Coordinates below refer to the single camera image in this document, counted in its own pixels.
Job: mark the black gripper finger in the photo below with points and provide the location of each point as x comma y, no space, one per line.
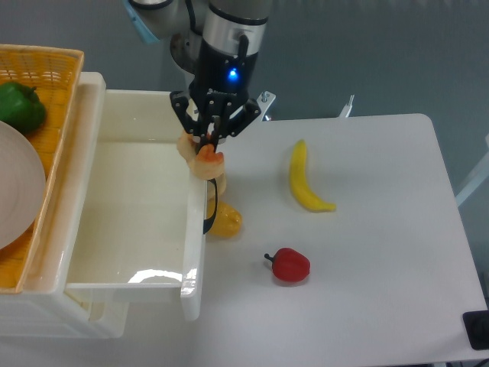
202,135
216,123

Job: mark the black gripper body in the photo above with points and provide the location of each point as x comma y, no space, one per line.
219,88

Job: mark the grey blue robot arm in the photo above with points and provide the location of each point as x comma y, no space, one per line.
218,44

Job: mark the round bread roll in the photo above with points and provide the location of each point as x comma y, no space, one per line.
221,186

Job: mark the upper white drawer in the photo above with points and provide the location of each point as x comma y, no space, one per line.
140,236

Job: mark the white plastic drawer cabinet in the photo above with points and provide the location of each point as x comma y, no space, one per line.
43,308

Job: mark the yellow bell pepper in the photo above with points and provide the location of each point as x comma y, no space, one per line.
228,221

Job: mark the yellow banana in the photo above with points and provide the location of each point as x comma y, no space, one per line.
299,185

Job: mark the red bell pepper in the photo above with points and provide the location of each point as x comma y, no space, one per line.
288,265

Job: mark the orange woven basket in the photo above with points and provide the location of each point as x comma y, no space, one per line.
55,72

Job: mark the green bell pepper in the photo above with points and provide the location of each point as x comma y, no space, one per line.
21,107

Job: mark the beige round plate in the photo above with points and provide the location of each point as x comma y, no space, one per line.
22,184

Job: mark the black device at table edge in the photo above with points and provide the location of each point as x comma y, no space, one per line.
476,326

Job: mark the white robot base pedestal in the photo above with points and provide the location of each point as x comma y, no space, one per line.
265,101

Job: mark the black drawer handle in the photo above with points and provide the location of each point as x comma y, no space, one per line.
213,204

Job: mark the white metal frame right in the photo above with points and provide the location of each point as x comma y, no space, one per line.
476,176

